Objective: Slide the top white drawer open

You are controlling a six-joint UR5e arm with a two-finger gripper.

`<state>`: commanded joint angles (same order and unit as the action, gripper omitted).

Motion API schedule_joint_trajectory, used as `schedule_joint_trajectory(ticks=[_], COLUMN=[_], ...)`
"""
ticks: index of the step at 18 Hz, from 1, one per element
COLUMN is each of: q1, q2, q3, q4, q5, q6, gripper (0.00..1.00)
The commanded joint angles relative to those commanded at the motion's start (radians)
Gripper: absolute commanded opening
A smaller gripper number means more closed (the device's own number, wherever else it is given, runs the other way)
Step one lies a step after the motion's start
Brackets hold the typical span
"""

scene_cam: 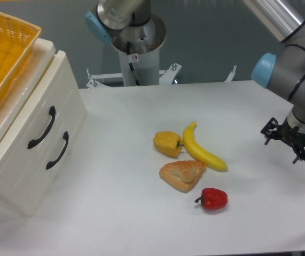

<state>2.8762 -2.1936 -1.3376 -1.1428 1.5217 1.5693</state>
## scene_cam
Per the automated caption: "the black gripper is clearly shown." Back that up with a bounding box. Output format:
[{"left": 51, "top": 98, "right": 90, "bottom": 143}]
[{"left": 261, "top": 117, "right": 305, "bottom": 163}]

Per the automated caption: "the black top drawer handle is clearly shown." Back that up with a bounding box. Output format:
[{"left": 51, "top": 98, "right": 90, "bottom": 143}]
[{"left": 27, "top": 106, "right": 56, "bottom": 149}]

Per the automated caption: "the black drawer handle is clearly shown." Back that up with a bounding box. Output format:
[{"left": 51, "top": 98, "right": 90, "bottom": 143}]
[
  {"left": 45, "top": 131, "right": 69, "bottom": 170},
  {"left": 27, "top": 106, "right": 56, "bottom": 149}
]

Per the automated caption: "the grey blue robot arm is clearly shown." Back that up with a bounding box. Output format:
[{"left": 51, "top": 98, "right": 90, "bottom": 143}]
[{"left": 85, "top": 1, "right": 305, "bottom": 161}]

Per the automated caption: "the white plastic drawer cabinet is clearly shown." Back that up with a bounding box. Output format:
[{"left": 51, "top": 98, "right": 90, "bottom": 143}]
[{"left": 0, "top": 39, "right": 87, "bottom": 215}]

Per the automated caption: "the yellow banana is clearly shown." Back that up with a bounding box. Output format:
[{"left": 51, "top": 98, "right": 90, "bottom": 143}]
[{"left": 183, "top": 122, "right": 228, "bottom": 172}]

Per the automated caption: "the red bell pepper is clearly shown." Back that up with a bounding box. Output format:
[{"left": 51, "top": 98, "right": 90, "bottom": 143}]
[{"left": 194, "top": 188, "right": 228, "bottom": 210}]

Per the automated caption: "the brown pastry bread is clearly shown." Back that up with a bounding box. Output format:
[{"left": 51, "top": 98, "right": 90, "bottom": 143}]
[{"left": 159, "top": 161, "right": 207, "bottom": 193}]

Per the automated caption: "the yellow bell pepper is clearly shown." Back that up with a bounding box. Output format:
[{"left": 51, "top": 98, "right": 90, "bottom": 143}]
[{"left": 153, "top": 131, "right": 184, "bottom": 158}]

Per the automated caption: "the yellow woven basket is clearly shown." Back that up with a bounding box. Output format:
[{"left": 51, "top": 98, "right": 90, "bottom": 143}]
[{"left": 0, "top": 12, "right": 42, "bottom": 106}]

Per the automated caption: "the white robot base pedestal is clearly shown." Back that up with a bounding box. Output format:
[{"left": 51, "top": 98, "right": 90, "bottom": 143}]
[{"left": 111, "top": 14, "right": 167, "bottom": 86}]

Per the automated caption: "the black bottom drawer handle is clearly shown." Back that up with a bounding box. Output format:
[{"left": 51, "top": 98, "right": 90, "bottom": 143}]
[{"left": 45, "top": 131, "right": 69, "bottom": 170}]

